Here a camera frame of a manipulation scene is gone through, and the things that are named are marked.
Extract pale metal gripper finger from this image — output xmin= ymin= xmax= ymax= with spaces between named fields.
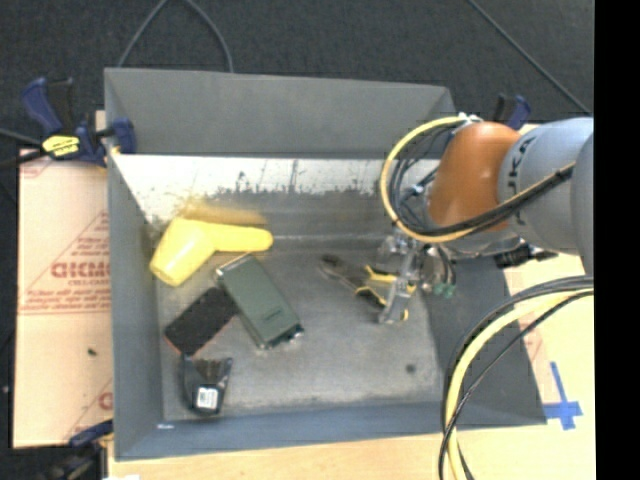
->
xmin=377 ymin=270 xmax=418 ymax=325
xmin=378 ymin=234 xmax=419 ymax=275

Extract yellow and black pliers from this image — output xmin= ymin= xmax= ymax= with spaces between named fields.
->
xmin=318 ymin=253 xmax=419 ymax=320

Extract grey metal bin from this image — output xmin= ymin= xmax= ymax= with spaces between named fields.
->
xmin=103 ymin=67 xmax=549 ymax=462

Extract dark green flat block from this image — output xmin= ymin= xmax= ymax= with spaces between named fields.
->
xmin=215 ymin=254 xmax=305 ymax=350

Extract black flat block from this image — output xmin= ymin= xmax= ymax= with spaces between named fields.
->
xmin=163 ymin=286 xmax=242 ymax=357

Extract yellow plastic toy hair dryer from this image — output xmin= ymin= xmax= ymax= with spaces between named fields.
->
xmin=148 ymin=216 xmax=275 ymax=288

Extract black packet with white label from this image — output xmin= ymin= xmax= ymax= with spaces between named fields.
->
xmin=177 ymin=353 xmax=234 ymax=417

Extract brown cardboard board red print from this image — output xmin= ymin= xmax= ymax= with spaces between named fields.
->
xmin=11 ymin=148 xmax=117 ymax=450

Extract black cylinder on white bracket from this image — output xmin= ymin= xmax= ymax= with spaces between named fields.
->
xmin=493 ymin=243 xmax=558 ymax=270

